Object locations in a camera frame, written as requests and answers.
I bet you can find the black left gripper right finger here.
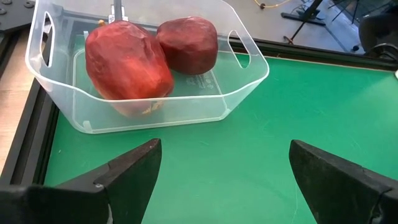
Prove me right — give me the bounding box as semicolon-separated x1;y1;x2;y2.
288;139;398;224

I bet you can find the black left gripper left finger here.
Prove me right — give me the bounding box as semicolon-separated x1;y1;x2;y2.
0;138;163;224

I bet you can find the large red apple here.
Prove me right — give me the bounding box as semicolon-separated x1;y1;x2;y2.
85;20;175;118

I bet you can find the small dark red apple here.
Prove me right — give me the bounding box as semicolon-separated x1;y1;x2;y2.
155;16;219;76

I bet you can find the clear plastic basket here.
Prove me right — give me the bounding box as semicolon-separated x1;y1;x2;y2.
24;0;270;134

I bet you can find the black chair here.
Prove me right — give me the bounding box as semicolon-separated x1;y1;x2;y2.
358;12;398;62

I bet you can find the black stand with flat base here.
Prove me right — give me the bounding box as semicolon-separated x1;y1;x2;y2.
281;11;327;26

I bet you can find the black tripod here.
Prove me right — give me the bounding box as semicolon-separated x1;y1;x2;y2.
283;0;324;44

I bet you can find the black table frame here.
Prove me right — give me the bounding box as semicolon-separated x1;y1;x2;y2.
0;12;398;187

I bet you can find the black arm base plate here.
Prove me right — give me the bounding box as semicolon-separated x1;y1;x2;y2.
0;0;37;34

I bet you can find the grey upright post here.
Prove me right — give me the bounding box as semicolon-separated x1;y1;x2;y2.
108;0;129;24

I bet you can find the yellow floor cable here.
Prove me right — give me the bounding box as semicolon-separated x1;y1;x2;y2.
253;0;293;9

